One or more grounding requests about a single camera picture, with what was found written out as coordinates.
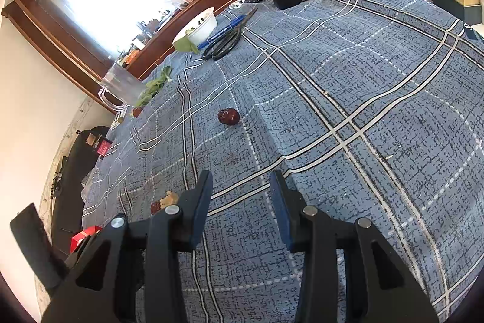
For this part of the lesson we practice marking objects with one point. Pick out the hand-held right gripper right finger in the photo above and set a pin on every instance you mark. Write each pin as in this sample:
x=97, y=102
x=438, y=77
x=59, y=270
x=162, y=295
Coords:
x=281, y=217

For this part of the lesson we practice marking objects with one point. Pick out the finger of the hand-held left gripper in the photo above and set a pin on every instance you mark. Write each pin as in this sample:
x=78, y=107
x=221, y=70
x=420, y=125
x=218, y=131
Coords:
x=34, y=243

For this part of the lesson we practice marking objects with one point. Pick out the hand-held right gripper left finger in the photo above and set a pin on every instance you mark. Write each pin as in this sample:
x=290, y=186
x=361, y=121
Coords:
x=196, y=211

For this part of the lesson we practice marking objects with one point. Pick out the pale lumpy chunk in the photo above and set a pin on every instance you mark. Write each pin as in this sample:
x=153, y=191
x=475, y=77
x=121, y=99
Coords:
x=170, y=199

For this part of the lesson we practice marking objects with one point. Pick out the red date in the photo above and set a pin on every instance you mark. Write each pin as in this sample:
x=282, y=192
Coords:
x=155, y=208
x=229, y=116

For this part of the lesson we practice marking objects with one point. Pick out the red rectangular tray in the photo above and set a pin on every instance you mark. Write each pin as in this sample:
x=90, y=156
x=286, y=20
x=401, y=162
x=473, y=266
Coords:
x=85, y=234

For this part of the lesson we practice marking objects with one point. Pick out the black sofa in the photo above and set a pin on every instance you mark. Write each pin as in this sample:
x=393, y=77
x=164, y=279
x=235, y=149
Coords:
x=72, y=173

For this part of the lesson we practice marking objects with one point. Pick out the small red box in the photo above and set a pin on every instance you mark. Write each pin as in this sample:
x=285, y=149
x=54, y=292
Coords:
x=103, y=147

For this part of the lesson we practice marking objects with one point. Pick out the small red fruit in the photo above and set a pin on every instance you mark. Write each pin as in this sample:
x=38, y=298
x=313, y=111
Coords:
x=137, y=112

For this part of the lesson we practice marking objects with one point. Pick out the green leafy vegetable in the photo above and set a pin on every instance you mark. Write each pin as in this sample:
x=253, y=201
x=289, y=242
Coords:
x=155, y=86

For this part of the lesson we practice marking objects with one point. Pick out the clear glass pitcher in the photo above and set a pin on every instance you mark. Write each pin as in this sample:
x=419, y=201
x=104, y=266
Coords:
x=121, y=84

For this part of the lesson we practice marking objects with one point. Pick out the blue plaid tablecloth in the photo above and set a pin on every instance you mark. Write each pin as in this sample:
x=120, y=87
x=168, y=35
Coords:
x=340, y=81

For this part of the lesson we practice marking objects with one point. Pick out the green leaf scrap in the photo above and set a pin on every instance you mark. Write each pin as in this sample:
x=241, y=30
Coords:
x=186, y=45

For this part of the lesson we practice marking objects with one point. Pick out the black scissors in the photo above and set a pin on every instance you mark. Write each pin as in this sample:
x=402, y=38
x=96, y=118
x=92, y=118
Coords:
x=227, y=41

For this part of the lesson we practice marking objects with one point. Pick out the blue pen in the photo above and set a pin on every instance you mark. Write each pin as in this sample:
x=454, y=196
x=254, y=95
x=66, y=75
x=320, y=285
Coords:
x=221, y=31

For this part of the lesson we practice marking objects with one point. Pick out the white bowl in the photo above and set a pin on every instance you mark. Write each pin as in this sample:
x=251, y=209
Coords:
x=198, y=28

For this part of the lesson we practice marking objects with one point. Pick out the wooden framed window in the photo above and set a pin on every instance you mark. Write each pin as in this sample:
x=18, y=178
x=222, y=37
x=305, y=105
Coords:
x=49, y=16

